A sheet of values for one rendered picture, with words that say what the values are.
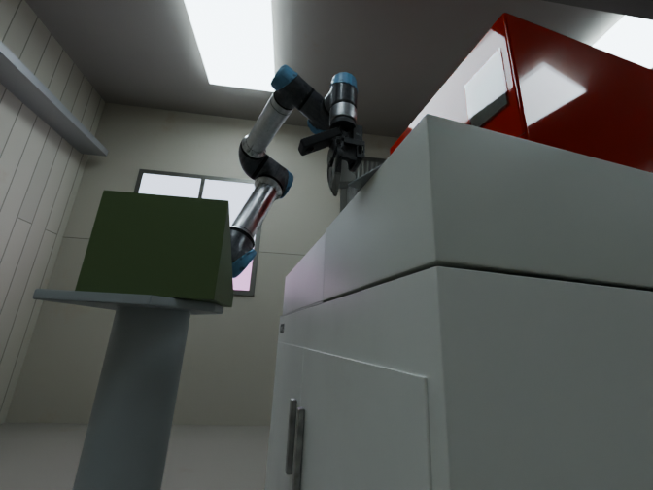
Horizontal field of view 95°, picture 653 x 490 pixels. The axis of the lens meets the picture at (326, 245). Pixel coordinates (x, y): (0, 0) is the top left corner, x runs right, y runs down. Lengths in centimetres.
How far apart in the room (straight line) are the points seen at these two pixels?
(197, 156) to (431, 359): 344
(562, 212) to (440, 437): 25
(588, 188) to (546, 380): 22
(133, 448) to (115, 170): 320
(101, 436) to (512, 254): 78
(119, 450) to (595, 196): 87
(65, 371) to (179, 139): 237
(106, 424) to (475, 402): 70
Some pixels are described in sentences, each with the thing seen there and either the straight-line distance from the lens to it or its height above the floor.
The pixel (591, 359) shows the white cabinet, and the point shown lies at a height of 75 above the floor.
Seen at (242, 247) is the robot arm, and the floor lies 101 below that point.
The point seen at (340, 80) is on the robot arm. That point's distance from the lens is 93.
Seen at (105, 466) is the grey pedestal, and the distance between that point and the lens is 83.
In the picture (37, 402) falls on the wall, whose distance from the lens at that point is 356.
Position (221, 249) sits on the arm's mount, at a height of 93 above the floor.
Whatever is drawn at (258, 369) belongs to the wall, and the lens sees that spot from 295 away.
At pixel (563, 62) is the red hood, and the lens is 143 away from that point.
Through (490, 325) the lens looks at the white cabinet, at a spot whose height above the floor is 77.
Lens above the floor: 76
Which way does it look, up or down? 17 degrees up
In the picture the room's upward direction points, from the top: 3 degrees clockwise
